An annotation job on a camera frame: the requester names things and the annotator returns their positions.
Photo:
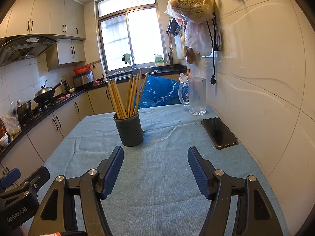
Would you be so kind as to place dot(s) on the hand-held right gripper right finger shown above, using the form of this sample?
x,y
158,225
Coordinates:
x,y
196,174

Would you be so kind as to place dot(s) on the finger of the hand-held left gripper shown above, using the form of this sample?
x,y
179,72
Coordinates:
x,y
9,177
39,174

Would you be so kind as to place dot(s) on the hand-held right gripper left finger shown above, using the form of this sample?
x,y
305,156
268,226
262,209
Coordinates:
x,y
113,172

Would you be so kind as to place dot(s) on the dark grey chopstick holder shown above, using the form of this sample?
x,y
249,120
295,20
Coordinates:
x,y
128,130

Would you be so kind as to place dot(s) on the bunch of wooden chopsticks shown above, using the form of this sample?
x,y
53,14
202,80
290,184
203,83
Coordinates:
x,y
116,98

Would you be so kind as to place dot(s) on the white bowl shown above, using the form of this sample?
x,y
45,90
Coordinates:
x,y
3,141

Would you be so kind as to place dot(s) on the beige lower kitchen cabinets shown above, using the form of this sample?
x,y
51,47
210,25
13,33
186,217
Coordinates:
x,y
44,137

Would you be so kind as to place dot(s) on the beige kitchen cabinets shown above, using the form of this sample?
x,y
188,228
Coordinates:
x,y
44,137
49,14

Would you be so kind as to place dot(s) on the black smartphone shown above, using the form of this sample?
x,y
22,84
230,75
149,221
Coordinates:
x,y
219,132

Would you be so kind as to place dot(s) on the dark sauce bottle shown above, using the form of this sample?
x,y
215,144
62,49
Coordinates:
x,y
2,127

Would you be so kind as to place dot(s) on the blue-grey tablecloth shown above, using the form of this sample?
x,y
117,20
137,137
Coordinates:
x,y
160,140

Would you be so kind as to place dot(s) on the clear plastic bag of food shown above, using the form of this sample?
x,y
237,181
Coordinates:
x,y
11,125

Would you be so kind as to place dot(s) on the black gas stove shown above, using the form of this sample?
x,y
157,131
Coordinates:
x,y
44,107

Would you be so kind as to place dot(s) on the steel cooking pot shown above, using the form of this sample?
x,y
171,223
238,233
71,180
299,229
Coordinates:
x,y
24,108

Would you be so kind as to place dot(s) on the black wok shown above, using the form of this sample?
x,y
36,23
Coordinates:
x,y
43,98

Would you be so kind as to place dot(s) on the glass mug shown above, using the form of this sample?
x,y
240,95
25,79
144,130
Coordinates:
x,y
196,98

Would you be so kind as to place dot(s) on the pink cloth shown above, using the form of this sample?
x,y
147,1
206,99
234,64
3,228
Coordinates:
x,y
97,82
63,97

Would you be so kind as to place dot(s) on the steel wok lid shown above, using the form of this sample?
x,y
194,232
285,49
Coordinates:
x,y
44,92

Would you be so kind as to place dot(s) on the black kitchen countertop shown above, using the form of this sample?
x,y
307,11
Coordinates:
x,y
75,97

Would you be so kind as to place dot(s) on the steel kettle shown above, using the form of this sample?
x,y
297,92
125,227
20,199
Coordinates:
x,y
66,87

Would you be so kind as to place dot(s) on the blue plastic bag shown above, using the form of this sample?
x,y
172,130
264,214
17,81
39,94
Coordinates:
x,y
160,88

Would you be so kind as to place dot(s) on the steel rice cooker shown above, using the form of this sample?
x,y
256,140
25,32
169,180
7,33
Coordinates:
x,y
83,78

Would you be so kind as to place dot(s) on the white bottle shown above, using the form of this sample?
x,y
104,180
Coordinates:
x,y
103,73

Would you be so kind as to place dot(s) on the black pan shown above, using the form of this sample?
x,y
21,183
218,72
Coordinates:
x,y
142,70

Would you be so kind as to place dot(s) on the red plastic basket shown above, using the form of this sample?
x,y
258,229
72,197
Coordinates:
x,y
82,70

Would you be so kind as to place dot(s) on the black utensil holder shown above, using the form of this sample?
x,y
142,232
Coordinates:
x,y
171,64

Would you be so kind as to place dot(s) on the green cloth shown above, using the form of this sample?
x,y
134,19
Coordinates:
x,y
127,59

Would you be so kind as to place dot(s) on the brown dried food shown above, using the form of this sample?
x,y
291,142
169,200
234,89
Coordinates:
x,y
190,56

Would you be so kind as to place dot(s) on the range hood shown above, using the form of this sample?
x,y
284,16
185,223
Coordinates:
x,y
24,46

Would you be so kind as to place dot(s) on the white cutting board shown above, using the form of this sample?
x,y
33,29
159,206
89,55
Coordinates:
x,y
179,46

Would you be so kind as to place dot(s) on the white plastic bag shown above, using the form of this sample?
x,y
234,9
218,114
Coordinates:
x,y
198,39

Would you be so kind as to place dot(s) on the kitchen window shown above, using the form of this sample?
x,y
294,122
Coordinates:
x,y
142,34

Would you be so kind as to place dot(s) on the beige upper kitchen cabinets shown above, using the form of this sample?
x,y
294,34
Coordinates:
x,y
49,14

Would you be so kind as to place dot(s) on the plastic bag of yellow food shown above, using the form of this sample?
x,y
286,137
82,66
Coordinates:
x,y
192,5

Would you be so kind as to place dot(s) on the wall socket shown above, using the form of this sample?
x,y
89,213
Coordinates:
x,y
219,41

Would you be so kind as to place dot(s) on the black wall rack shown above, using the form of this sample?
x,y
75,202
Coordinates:
x,y
172,27

